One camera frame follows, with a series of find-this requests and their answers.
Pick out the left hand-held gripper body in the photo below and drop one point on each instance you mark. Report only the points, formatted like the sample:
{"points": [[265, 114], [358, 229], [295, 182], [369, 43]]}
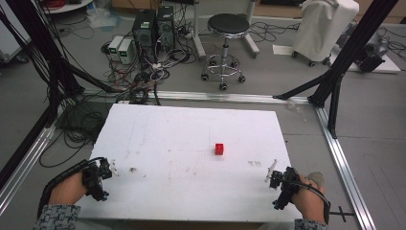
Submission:
{"points": [[93, 182]]}

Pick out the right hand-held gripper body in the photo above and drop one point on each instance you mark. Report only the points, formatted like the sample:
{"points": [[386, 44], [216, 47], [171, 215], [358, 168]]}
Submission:
{"points": [[288, 187]]}

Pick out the red cube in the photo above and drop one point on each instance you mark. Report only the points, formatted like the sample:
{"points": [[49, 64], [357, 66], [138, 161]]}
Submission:
{"points": [[219, 149]]}

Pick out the person's right hand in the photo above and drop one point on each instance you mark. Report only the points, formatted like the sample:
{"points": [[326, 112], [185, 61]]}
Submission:
{"points": [[309, 201]]}

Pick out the person's left hand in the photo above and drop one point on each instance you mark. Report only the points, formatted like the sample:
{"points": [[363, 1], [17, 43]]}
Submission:
{"points": [[68, 190]]}

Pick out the white power strip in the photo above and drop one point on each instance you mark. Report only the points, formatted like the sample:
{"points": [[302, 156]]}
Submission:
{"points": [[156, 66]]}

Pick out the white bench power supply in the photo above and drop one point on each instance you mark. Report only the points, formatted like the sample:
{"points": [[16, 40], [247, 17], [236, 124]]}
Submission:
{"points": [[125, 51], [114, 47]]}

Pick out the white paper sheet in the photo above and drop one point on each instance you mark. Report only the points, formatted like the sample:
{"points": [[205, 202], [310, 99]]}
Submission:
{"points": [[282, 50]]}

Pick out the black computer tower green label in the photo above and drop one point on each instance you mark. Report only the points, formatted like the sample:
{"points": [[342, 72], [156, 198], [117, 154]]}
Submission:
{"points": [[144, 35]]}

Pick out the clear plastic bag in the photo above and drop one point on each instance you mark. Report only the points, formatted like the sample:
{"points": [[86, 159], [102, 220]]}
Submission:
{"points": [[103, 17]]}

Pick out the white covered cart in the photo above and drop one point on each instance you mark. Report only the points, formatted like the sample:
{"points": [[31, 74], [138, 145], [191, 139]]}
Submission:
{"points": [[322, 30]]}

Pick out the black and grey floor device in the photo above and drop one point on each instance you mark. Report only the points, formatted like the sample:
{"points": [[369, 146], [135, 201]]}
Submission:
{"points": [[373, 54]]}

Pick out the black round stool on wheels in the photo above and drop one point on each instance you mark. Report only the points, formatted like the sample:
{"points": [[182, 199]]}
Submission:
{"points": [[228, 25]]}

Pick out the white floor board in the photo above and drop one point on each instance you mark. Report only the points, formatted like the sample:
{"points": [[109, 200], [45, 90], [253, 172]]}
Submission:
{"points": [[391, 65]]}

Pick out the round white table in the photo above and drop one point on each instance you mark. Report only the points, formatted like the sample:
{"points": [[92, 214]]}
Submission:
{"points": [[68, 6]]}

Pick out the aluminium floor rail black beam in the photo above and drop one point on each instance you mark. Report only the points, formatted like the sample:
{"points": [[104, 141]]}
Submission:
{"points": [[22, 156]]}

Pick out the black short frame post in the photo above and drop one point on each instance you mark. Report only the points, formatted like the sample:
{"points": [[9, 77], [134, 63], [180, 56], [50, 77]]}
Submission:
{"points": [[334, 105]]}

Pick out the long aluminium floor rail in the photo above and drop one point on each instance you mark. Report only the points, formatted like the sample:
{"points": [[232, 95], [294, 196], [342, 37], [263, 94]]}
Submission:
{"points": [[223, 96]]}

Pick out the black slanted frame strut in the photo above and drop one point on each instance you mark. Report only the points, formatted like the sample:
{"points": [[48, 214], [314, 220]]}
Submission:
{"points": [[354, 48]]}

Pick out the white table leg frame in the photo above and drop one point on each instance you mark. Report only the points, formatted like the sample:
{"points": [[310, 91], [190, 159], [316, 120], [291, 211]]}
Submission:
{"points": [[199, 38]]}

